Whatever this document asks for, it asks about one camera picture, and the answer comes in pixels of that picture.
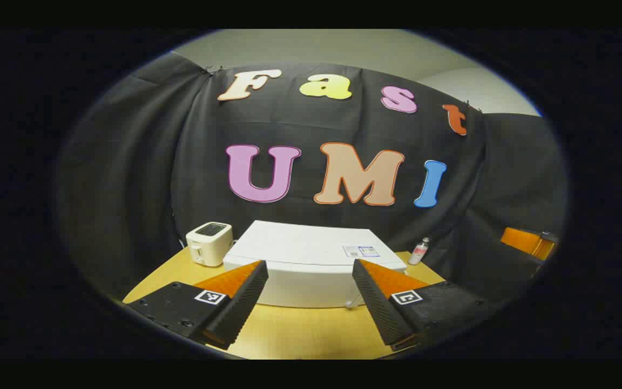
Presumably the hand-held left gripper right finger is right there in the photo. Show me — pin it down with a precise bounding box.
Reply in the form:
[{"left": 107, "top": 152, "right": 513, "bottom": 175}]
[{"left": 351, "top": 258, "right": 498, "bottom": 352}]

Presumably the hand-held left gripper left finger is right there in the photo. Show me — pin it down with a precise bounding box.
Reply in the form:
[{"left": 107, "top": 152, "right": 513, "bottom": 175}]
[{"left": 126, "top": 260, "right": 269, "bottom": 351}]

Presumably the white microwave oven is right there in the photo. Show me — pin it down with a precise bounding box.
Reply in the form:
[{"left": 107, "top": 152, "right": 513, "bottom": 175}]
[{"left": 222, "top": 220, "right": 408, "bottom": 309}]

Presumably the clear bottle with pink label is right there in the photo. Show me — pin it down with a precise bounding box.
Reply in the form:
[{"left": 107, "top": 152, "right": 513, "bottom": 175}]
[{"left": 408, "top": 237, "right": 430, "bottom": 266}]

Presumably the white toaster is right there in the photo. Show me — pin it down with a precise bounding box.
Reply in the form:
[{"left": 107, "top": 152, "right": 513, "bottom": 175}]
[{"left": 186, "top": 222, "right": 234, "bottom": 267}]

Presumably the orange wooden chair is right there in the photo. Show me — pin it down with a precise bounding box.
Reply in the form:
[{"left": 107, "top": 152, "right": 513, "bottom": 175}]
[{"left": 500, "top": 227, "right": 558, "bottom": 261}]

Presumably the black backdrop cloth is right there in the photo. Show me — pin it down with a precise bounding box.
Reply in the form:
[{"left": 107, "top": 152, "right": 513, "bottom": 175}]
[{"left": 57, "top": 51, "right": 568, "bottom": 303}]

